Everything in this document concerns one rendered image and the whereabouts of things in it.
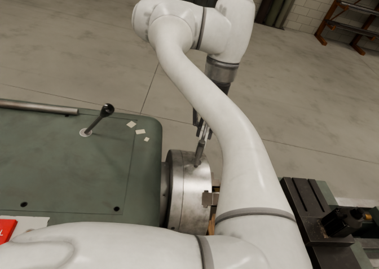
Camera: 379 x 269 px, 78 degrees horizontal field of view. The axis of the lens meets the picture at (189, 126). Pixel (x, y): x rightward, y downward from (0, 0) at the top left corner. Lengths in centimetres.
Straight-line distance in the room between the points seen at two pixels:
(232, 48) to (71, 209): 54
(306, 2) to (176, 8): 712
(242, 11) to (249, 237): 48
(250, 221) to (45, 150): 62
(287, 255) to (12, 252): 24
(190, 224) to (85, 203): 31
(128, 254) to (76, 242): 4
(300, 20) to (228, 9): 717
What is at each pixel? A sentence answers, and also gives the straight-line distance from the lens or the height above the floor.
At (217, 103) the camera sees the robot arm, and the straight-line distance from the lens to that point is 39.
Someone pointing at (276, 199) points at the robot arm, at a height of 160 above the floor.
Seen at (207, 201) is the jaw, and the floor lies 120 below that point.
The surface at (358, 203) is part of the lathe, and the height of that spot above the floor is 86.
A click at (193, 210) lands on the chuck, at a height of 119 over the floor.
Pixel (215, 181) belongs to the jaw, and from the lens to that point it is 92.
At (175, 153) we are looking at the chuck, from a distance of 80.
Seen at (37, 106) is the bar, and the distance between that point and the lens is 88.
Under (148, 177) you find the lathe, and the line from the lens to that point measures 69.
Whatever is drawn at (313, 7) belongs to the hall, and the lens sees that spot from 774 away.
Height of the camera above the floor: 182
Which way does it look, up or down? 42 degrees down
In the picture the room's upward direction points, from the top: 17 degrees clockwise
